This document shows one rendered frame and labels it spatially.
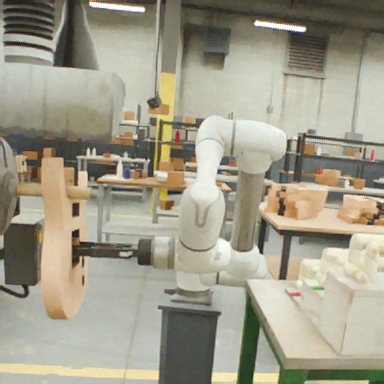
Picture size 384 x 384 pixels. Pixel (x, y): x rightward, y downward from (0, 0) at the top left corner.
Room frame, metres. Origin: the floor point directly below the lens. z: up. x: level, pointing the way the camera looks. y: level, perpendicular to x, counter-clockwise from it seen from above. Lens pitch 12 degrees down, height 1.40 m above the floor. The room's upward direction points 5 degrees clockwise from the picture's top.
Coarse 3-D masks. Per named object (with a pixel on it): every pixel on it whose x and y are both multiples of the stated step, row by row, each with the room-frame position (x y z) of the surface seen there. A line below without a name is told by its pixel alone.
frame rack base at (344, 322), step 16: (336, 272) 1.03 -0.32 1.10; (336, 288) 0.98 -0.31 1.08; (352, 288) 0.91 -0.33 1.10; (368, 288) 0.91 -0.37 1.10; (336, 304) 0.96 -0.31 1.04; (352, 304) 0.90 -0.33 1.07; (368, 304) 0.91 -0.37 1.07; (320, 320) 1.04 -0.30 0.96; (336, 320) 0.95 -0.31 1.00; (352, 320) 0.90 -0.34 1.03; (368, 320) 0.91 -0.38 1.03; (336, 336) 0.93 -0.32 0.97; (352, 336) 0.90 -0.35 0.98; (368, 336) 0.91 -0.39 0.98; (352, 352) 0.90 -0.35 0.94; (368, 352) 0.91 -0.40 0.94
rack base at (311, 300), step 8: (304, 280) 1.19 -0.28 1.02; (312, 280) 1.20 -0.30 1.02; (304, 288) 1.18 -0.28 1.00; (304, 296) 1.17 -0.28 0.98; (312, 296) 1.11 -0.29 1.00; (320, 296) 1.06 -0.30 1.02; (304, 304) 1.16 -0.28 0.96; (312, 304) 1.10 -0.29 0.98; (320, 304) 1.05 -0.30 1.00; (304, 312) 1.15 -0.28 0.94; (312, 312) 1.09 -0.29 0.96; (312, 320) 1.09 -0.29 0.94
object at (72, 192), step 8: (24, 184) 1.00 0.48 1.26; (32, 184) 1.00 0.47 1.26; (40, 184) 1.01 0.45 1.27; (16, 192) 0.99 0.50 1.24; (24, 192) 0.99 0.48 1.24; (32, 192) 0.99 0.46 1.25; (40, 192) 0.99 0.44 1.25; (72, 192) 1.00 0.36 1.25; (80, 192) 1.01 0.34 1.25; (88, 192) 1.01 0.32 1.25
